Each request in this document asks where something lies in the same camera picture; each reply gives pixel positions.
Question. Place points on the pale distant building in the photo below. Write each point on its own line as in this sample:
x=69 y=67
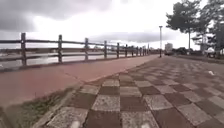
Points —
x=169 y=47

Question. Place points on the lamp pole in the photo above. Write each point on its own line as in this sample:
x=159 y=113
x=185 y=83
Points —
x=160 y=41

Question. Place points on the wooden rail fence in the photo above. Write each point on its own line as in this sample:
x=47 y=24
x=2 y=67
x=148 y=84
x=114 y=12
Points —
x=60 y=48

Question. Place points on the checkered brick pavement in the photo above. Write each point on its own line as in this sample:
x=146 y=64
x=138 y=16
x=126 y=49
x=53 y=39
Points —
x=160 y=96

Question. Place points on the grey stone kerb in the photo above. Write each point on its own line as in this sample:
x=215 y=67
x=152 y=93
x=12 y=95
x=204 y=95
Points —
x=66 y=96

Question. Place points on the grass strip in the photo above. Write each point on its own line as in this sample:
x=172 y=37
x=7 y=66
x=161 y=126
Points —
x=30 y=111

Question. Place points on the red paved path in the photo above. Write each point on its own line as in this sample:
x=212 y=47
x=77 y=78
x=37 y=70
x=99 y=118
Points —
x=50 y=78

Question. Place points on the robot's own part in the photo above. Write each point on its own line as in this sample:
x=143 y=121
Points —
x=75 y=125
x=145 y=126

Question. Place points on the row of tall trees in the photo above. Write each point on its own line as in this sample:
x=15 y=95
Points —
x=191 y=16

